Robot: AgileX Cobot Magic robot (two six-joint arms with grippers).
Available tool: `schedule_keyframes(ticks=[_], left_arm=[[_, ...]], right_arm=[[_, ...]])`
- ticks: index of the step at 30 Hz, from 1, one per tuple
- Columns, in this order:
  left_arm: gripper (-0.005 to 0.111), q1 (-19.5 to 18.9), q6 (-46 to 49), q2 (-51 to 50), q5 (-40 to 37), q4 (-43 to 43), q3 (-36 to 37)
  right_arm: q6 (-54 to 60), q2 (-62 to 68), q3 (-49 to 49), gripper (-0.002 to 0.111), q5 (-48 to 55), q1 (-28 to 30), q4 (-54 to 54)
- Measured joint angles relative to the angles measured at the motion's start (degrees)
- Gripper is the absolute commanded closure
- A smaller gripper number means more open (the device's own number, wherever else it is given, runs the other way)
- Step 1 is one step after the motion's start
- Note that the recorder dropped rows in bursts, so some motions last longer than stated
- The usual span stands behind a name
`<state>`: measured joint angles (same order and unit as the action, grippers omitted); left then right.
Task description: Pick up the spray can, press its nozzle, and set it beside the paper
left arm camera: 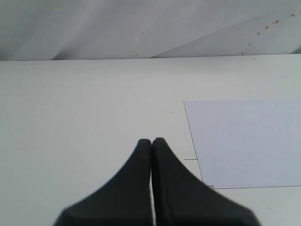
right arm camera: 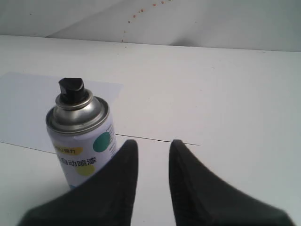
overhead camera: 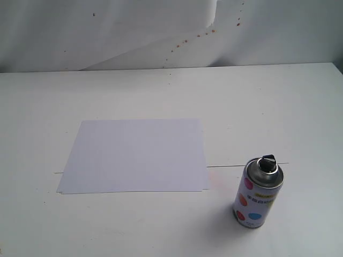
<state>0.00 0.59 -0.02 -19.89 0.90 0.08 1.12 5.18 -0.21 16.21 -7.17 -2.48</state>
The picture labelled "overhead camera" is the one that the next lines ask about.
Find white backdrop paper sheet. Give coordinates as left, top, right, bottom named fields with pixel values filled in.
left=1, top=1, right=217, bottom=72

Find white spray paint can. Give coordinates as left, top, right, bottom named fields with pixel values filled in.
left=233, top=155, right=284, bottom=229

